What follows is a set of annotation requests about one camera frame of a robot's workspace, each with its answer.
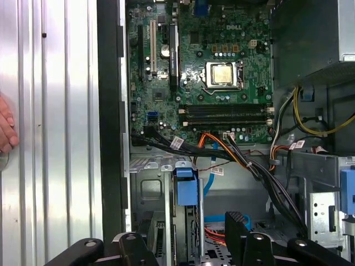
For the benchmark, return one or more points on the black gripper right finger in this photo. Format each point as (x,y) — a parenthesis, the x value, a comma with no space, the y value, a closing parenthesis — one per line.
(235,243)

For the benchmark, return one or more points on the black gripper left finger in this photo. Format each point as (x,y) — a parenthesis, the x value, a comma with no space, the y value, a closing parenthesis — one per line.
(138,249)

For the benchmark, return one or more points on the hard disk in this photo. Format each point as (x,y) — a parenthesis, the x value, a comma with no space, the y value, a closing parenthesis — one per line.
(187,191)

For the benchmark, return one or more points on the silver disk bay cage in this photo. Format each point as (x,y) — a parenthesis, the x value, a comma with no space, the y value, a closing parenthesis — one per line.
(149,191)

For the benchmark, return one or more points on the person hand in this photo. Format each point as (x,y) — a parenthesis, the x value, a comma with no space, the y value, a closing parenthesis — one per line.
(7,127)

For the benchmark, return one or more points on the drive cage with blue latch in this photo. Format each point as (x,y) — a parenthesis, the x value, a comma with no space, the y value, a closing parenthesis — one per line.
(321,210)

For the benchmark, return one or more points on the black open PC case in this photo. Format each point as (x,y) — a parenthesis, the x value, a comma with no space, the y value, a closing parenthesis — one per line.
(109,110)

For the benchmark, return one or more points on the CPU socket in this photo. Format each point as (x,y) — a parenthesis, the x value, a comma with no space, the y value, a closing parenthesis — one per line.
(240,74)

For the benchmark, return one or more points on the silver CPU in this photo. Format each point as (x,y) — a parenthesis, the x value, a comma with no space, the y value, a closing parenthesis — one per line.
(222,74)

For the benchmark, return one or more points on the green motherboard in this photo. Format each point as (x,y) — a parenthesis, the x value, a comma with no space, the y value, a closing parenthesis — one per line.
(258,63)

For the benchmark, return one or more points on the black expansion slot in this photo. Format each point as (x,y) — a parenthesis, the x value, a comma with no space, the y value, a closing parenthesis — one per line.
(141,52)

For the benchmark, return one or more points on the silver coin battery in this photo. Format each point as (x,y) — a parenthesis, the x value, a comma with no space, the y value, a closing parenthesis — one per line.
(165,51)

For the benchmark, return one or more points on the white expansion slot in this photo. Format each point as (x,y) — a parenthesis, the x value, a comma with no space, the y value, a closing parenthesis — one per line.
(153,47)

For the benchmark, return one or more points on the grey power supply unit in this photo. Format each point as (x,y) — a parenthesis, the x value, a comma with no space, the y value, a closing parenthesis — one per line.
(299,41)

